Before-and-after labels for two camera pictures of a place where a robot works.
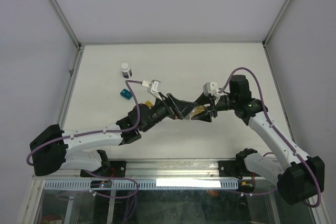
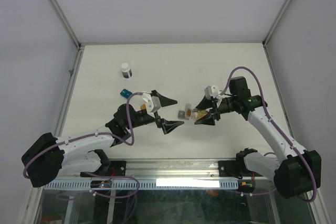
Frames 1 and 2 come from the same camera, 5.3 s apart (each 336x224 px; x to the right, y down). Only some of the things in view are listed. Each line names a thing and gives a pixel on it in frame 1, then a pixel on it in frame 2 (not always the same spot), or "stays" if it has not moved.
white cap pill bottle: (126, 72) stays
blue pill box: (126, 94) stays
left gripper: (175, 108) to (166, 125)
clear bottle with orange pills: (197, 110) stays
